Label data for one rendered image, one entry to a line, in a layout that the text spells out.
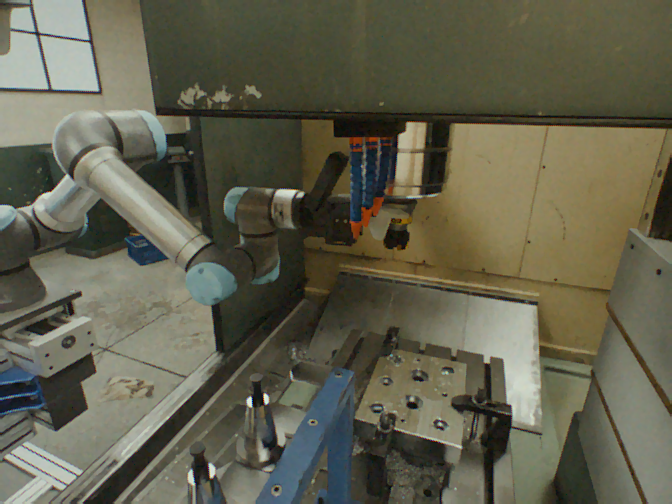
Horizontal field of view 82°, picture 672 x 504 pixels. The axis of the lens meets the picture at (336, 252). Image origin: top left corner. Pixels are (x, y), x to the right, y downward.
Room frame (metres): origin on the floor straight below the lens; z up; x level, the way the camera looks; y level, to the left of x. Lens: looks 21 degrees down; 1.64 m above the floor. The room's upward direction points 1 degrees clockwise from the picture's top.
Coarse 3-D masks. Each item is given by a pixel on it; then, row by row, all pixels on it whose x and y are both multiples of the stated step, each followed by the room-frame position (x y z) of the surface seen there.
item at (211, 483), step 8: (192, 480) 0.28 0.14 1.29; (208, 480) 0.28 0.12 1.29; (216, 480) 0.28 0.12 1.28; (192, 488) 0.27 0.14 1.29; (200, 488) 0.27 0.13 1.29; (208, 488) 0.27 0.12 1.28; (216, 488) 0.28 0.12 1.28; (192, 496) 0.27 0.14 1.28; (200, 496) 0.27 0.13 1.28; (208, 496) 0.27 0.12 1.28; (216, 496) 0.28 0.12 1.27; (224, 496) 0.29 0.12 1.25
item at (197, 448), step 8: (192, 448) 0.28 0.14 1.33; (200, 448) 0.28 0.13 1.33; (200, 456) 0.28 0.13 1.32; (192, 464) 0.28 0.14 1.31; (200, 464) 0.28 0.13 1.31; (208, 464) 0.28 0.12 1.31; (192, 472) 0.28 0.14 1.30; (200, 472) 0.28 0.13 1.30; (208, 472) 0.28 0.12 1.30; (200, 480) 0.27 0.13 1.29
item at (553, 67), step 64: (192, 0) 0.40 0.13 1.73; (256, 0) 0.38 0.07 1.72; (320, 0) 0.36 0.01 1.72; (384, 0) 0.34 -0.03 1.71; (448, 0) 0.33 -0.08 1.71; (512, 0) 0.31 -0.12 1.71; (576, 0) 0.30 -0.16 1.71; (640, 0) 0.29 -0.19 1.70; (192, 64) 0.40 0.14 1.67; (256, 64) 0.38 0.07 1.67; (320, 64) 0.36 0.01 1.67; (384, 64) 0.34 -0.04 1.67; (448, 64) 0.33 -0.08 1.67; (512, 64) 0.31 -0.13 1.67; (576, 64) 0.30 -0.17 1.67; (640, 64) 0.29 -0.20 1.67
